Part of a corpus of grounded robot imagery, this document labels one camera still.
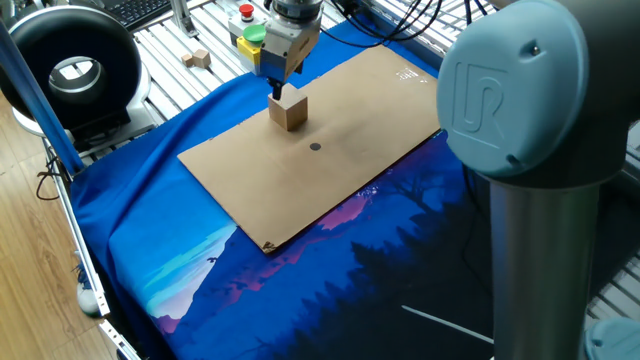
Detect large wooden cube block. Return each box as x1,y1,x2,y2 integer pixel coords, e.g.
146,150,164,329
267,82,309,132

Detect black cord loop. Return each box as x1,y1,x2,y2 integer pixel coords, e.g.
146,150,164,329
34,154,65,202

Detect white zip tie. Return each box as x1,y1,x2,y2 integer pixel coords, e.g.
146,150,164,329
401,304,495,345

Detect aluminium post with foot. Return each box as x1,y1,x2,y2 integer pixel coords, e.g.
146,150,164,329
168,0,200,39

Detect blue pole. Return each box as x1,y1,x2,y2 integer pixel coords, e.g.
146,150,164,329
0,19,85,176

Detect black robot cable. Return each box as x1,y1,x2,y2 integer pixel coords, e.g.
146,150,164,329
319,0,446,50

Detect silver Schunk gripper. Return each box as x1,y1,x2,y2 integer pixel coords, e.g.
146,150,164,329
258,14,324,101

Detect white sneaker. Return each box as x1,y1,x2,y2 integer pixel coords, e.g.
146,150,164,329
74,259,104,317

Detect black keyboard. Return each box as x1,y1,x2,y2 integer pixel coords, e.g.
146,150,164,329
97,0,174,30

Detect black ring-shaped device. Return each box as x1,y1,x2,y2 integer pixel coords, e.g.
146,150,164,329
0,4,156,151

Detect brown cardboard sheet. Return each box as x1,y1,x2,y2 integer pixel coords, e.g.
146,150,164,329
177,43,444,255

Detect grey box red stop button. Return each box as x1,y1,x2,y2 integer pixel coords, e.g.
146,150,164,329
228,3,271,47

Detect silver side rail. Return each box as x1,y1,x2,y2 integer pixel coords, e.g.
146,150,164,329
42,139,141,360

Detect aluminium table rail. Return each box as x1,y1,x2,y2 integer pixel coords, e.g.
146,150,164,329
367,0,445,77

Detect blue forest print cloth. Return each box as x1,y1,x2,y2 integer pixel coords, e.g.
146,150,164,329
69,19,496,360

